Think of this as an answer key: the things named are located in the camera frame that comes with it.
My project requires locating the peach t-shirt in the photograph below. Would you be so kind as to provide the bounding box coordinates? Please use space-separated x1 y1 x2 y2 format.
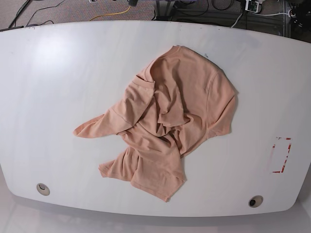
73 46 236 202

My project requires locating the right table grommet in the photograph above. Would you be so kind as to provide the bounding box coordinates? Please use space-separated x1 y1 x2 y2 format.
248 195 263 208

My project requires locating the table grommet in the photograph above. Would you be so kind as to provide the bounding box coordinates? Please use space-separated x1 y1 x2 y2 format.
36 183 50 196
248 195 263 208

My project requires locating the left table grommet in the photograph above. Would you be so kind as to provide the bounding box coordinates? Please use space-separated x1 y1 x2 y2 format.
36 183 50 196

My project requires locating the red tape rectangle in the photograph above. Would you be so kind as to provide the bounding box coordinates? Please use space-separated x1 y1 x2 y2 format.
269 137 292 174

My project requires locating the yellow cable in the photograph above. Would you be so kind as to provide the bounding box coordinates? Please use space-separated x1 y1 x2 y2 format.
90 5 133 22

